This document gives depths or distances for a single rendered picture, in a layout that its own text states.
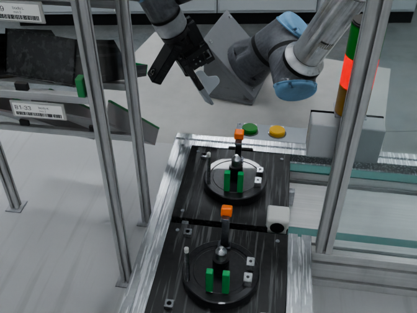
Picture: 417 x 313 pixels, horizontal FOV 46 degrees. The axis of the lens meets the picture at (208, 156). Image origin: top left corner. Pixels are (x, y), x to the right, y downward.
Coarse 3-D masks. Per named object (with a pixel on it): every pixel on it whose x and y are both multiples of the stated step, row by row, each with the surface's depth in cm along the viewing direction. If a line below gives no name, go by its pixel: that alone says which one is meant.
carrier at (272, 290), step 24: (168, 240) 96; (192, 240) 96; (216, 240) 96; (240, 240) 96; (264, 240) 96; (168, 264) 92; (192, 264) 90; (216, 264) 86; (240, 264) 89; (264, 264) 92; (168, 288) 88; (192, 288) 85; (216, 288) 85; (240, 288) 86; (264, 288) 88; (144, 312) 84; (168, 312) 84; (192, 312) 84; (216, 312) 84; (240, 312) 84; (264, 312) 84
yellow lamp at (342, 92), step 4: (340, 84) 77; (340, 88) 77; (340, 92) 77; (344, 92) 76; (340, 96) 77; (344, 96) 76; (336, 100) 79; (340, 100) 77; (344, 100) 76; (336, 104) 79; (340, 104) 78; (336, 108) 79; (340, 108) 78; (336, 112) 79; (340, 112) 78
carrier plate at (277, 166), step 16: (192, 160) 116; (256, 160) 116; (272, 160) 116; (288, 160) 116; (192, 176) 111; (272, 176) 111; (288, 176) 111; (192, 192) 107; (272, 192) 107; (288, 192) 107; (176, 208) 103; (192, 208) 103; (208, 208) 103; (240, 208) 103; (256, 208) 103; (192, 224) 102; (208, 224) 101; (240, 224) 100; (256, 224) 100
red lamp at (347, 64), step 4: (344, 56) 74; (344, 60) 74; (348, 60) 73; (352, 60) 72; (344, 64) 74; (348, 64) 73; (344, 68) 74; (348, 68) 73; (344, 72) 74; (348, 72) 74; (344, 76) 75; (348, 76) 74; (340, 80) 76; (344, 80) 75; (348, 80) 74; (344, 84) 75; (344, 88) 76
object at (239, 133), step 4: (236, 132) 106; (240, 132) 106; (236, 136) 106; (240, 136) 106; (236, 140) 106; (240, 140) 106; (236, 144) 106; (240, 144) 106; (236, 148) 109; (240, 148) 109; (236, 152) 110; (240, 152) 110; (240, 156) 110
